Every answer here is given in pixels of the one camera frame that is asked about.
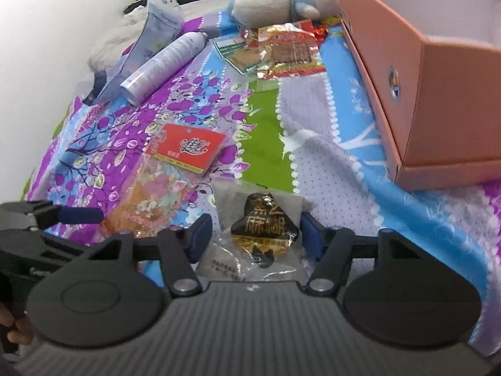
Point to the black sesame paste packet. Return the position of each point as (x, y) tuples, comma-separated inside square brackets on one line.
[(259, 237)]

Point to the grey duvet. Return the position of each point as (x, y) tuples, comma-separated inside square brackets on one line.
[(108, 48)]

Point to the translucent blue plastic bag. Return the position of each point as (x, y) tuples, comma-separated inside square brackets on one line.
[(163, 24)]

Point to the person's left hand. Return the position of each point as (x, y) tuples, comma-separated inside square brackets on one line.
[(19, 330)]

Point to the pink cardboard box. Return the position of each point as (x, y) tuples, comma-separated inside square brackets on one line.
[(431, 69)]

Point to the red gold jerky packet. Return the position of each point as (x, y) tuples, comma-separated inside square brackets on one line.
[(288, 50)]

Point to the white blue plush toy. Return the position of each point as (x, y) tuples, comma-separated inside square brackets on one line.
[(260, 13)]

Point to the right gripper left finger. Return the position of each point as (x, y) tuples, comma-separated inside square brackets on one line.
[(118, 289)]

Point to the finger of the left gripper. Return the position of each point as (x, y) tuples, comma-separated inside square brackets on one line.
[(53, 215)]

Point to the white spray can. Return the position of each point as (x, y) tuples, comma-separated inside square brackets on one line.
[(145, 81)]

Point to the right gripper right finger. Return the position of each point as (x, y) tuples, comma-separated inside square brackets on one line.
[(389, 288)]

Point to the colourful floral bed sheet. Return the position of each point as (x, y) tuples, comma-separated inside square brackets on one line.
[(314, 136)]

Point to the green white snack packet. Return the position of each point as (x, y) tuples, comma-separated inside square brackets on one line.
[(237, 53)]

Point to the red label clear snack bag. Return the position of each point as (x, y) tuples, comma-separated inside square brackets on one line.
[(172, 164)]

